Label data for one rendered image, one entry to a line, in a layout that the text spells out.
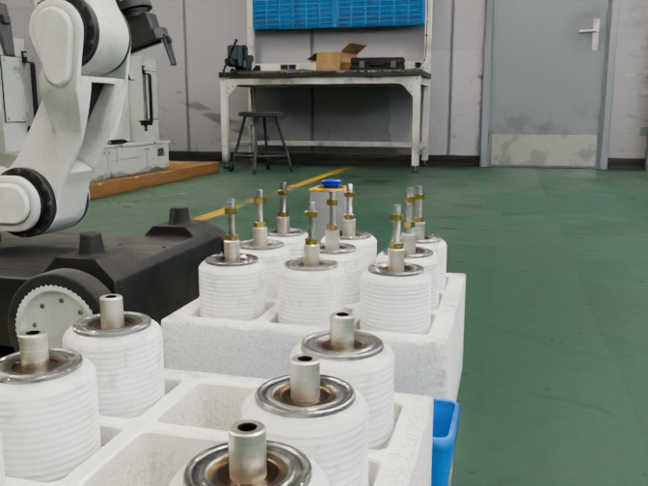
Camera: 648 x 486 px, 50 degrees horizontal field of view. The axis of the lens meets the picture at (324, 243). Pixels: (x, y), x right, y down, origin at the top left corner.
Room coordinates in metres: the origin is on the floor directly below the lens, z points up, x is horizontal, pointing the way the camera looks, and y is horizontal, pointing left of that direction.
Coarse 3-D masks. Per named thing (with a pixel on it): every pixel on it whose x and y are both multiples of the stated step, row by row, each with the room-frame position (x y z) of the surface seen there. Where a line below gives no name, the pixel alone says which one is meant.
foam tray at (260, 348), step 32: (448, 288) 1.09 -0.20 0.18; (192, 320) 0.91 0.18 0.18; (224, 320) 0.91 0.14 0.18; (256, 320) 0.91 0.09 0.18; (448, 320) 0.91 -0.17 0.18; (192, 352) 0.91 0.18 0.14; (224, 352) 0.89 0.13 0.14; (256, 352) 0.88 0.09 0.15; (288, 352) 0.87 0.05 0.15; (416, 352) 0.83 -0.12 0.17; (448, 352) 0.85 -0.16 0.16; (416, 384) 0.83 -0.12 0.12; (448, 384) 0.87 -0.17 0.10
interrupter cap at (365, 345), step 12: (312, 336) 0.63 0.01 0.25; (324, 336) 0.62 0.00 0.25; (360, 336) 0.62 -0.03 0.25; (372, 336) 0.62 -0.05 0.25; (312, 348) 0.59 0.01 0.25; (324, 348) 0.59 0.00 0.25; (360, 348) 0.59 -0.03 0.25; (372, 348) 0.59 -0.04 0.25; (336, 360) 0.57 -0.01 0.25; (348, 360) 0.57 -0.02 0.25
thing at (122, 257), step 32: (160, 224) 1.54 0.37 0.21; (192, 224) 1.55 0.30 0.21; (0, 256) 1.39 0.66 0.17; (32, 256) 1.39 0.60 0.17; (64, 256) 1.19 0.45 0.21; (96, 256) 1.19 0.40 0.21; (128, 256) 1.24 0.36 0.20; (160, 256) 1.32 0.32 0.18; (192, 256) 1.44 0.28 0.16; (0, 288) 1.21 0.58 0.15; (128, 288) 1.19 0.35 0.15; (160, 288) 1.30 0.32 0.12; (192, 288) 1.44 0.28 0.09; (0, 320) 1.21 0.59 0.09; (160, 320) 1.30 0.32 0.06
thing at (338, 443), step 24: (360, 408) 0.48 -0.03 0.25; (288, 432) 0.45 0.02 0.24; (312, 432) 0.45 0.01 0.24; (336, 432) 0.45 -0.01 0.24; (360, 432) 0.47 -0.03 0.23; (312, 456) 0.45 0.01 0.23; (336, 456) 0.45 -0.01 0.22; (360, 456) 0.47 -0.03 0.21; (336, 480) 0.45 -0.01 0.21; (360, 480) 0.47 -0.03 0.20
